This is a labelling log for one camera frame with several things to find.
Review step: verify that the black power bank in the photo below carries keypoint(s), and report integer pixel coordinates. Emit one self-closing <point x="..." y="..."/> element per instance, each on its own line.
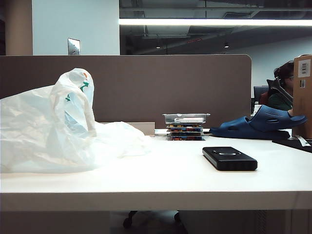
<point x="229" y="161"/>

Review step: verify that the white plastic shopping bag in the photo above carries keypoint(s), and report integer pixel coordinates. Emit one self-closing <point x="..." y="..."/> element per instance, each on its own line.
<point x="36" y="122"/>

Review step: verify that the clear plastic case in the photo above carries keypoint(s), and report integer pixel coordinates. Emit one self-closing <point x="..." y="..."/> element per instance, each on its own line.
<point x="185" y="118"/>

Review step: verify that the teal colourful flat box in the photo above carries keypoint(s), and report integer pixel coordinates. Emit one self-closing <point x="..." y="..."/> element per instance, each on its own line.
<point x="185" y="125"/>
<point x="185" y="138"/>
<point x="186" y="134"/>
<point x="185" y="129"/>

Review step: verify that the brown desk partition panel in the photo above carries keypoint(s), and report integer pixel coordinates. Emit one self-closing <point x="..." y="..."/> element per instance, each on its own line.
<point x="158" y="85"/>

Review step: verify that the blue foam slipper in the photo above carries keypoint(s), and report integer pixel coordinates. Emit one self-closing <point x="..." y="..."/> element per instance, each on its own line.
<point x="234" y="129"/>
<point x="268" y="117"/>

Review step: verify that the dark computer monitor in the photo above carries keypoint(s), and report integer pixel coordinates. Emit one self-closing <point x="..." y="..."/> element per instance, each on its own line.
<point x="259" y="91"/>

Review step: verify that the ceiling light strip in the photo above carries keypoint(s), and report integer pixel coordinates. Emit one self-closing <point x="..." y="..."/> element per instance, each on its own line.
<point x="207" y="22"/>

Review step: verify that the red office chair back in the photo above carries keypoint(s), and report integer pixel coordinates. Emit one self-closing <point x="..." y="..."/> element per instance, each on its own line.
<point x="263" y="98"/>

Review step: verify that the black office chair headrest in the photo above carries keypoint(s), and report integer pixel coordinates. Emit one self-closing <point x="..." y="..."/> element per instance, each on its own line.
<point x="278" y="86"/>

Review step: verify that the seated person green shirt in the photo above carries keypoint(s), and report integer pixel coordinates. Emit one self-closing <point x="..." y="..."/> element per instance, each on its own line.
<point x="285" y="73"/>

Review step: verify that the black desk mat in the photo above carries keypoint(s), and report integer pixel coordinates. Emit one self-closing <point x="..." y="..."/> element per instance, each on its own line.
<point x="290" y="143"/>

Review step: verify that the brown cardboard box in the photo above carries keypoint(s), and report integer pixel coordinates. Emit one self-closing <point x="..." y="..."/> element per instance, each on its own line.
<point x="302" y="109"/>

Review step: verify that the white paper strip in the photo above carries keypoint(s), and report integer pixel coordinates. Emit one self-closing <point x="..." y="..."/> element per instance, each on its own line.
<point x="303" y="141"/>

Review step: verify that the metal wall switch plate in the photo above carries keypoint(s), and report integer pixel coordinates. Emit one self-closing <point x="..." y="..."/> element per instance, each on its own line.
<point x="74" y="46"/>

